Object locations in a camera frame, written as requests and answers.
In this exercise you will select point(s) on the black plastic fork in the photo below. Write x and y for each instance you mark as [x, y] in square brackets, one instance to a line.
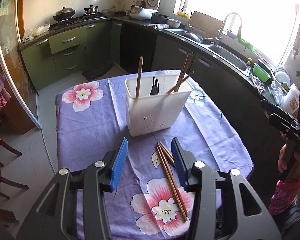
[154, 87]

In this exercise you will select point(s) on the grey bowl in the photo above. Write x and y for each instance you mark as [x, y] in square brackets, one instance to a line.
[174, 23]

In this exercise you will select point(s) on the green windowsill tray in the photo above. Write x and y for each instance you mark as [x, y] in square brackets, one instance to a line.
[246, 43]

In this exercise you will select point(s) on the green plastic basin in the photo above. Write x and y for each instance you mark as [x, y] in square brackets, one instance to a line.
[261, 72]

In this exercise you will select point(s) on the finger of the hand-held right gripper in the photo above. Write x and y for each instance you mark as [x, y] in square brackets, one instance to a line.
[277, 110]
[286, 127]

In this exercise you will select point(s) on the white plastic container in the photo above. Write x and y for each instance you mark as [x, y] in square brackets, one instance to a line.
[291, 100]

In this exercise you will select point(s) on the steel kitchen faucet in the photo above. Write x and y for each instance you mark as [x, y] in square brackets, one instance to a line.
[223, 25]

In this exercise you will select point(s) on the dark rag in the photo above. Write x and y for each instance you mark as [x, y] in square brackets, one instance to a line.
[257, 83]

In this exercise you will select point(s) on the blue bowl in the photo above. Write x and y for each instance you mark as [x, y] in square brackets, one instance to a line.
[232, 34]

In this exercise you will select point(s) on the black cooking pot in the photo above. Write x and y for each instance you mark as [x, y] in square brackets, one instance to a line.
[160, 18]

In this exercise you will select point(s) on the kitchen window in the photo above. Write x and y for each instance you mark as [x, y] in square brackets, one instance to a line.
[240, 2]

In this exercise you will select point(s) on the dark sauce bottles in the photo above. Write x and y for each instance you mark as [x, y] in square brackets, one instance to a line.
[138, 4]

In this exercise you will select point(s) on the person's right hand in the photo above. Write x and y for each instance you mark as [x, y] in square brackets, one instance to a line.
[280, 163]

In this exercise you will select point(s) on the clear plastic spoon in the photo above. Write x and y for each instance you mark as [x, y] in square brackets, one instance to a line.
[160, 73]

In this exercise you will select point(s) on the gas stove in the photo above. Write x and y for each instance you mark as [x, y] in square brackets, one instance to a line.
[77, 21]

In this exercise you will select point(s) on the white plates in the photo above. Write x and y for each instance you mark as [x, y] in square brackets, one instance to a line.
[283, 77]

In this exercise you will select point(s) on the green base cabinets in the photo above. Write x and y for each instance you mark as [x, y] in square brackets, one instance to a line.
[67, 52]

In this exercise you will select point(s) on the grey dishcloth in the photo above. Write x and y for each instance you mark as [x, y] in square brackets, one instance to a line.
[158, 26]

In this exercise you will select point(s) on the dark base cabinets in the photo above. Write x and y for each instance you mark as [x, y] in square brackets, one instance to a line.
[215, 80]

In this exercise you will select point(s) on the hanging ladles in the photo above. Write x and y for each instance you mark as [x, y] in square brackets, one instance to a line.
[298, 62]

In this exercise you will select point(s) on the white plastic utensil holder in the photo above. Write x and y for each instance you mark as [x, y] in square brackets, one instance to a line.
[152, 115]

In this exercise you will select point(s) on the small yellow tap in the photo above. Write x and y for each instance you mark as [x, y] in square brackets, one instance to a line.
[249, 61]

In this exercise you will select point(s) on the dark pan in sink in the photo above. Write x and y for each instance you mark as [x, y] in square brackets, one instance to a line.
[196, 37]

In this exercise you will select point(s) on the black wok with lid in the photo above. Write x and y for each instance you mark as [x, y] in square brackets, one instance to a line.
[63, 13]

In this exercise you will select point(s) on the white plastic bags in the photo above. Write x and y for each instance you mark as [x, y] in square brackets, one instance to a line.
[37, 31]

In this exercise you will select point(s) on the yellow basket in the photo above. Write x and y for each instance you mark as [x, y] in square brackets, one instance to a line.
[183, 13]

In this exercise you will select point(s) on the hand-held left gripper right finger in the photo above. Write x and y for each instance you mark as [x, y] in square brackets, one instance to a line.
[178, 165]

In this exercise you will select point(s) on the brown cutting board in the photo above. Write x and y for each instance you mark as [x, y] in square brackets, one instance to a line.
[206, 21]

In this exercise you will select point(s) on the glass sliding door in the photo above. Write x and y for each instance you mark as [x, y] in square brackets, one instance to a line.
[12, 62]

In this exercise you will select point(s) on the purple floral tablecloth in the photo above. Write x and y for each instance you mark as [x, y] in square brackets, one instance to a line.
[90, 130]

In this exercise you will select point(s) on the dark floor mat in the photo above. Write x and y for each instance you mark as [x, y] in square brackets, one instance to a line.
[97, 71]

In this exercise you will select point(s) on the steel sink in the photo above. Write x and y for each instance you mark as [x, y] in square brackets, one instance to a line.
[227, 56]

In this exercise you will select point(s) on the white rice cooker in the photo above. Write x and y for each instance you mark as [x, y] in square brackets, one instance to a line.
[142, 13]

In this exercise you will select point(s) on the crumpled foil bag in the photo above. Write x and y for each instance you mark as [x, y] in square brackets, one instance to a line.
[276, 92]

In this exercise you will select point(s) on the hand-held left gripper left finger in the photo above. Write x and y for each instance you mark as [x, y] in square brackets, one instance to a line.
[118, 165]

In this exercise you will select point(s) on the small steel pot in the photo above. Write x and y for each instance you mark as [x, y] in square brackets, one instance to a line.
[91, 10]

